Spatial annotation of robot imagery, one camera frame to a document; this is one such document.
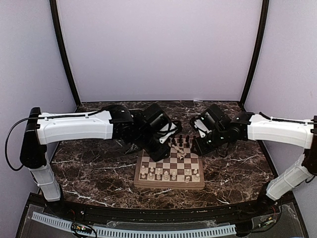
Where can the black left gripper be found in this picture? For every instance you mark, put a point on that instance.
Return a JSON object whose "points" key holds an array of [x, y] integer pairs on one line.
{"points": [[158, 154]]}

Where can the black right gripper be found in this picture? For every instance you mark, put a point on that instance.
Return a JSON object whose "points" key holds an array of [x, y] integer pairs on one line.
{"points": [[203, 149]]}

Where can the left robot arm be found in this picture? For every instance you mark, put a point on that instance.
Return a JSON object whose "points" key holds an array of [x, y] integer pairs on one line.
{"points": [[145, 130]]}

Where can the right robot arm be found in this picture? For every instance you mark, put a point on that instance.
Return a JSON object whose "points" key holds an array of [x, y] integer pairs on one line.
{"points": [[217, 129]]}

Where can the wooden chess board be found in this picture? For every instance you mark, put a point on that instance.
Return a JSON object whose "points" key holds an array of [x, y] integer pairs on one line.
{"points": [[177, 162]]}

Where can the black front rail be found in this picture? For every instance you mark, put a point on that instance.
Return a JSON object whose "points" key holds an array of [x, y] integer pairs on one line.
{"points": [[102, 214]]}

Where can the white slotted cable duct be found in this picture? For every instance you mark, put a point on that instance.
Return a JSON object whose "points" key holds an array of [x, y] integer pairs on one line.
{"points": [[136, 230]]}

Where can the right black frame post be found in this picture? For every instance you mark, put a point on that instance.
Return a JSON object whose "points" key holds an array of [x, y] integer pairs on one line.
{"points": [[256, 52]]}

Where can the black frame post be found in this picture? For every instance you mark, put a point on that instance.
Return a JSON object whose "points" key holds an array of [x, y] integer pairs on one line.
{"points": [[63, 53], [256, 52]]}

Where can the left black frame post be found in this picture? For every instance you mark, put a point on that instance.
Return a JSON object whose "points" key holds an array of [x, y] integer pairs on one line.
{"points": [[63, 53]]}

